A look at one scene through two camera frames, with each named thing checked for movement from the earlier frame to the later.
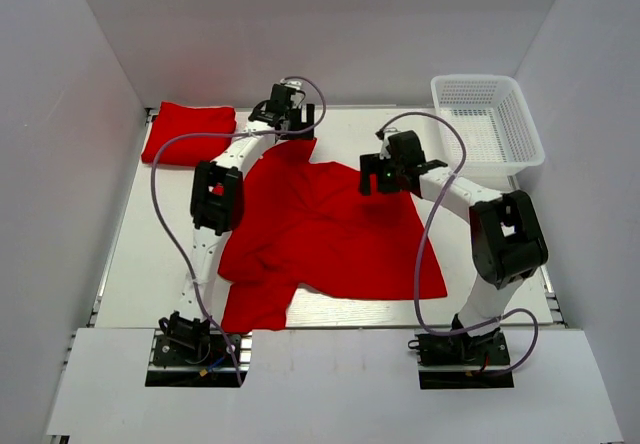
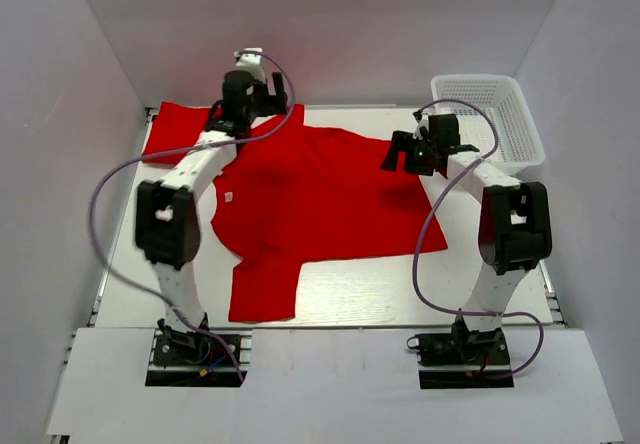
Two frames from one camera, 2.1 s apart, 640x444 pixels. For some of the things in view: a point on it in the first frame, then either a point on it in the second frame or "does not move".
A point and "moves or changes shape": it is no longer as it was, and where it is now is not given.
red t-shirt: x=313 y=228 moves or changes shape
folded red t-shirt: x=175 y=119 does not move
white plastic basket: x=502 y=138 does not move
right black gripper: x=370 y=161 -> x=403 y=141
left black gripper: x=310 y=112 -> x=280 y=96
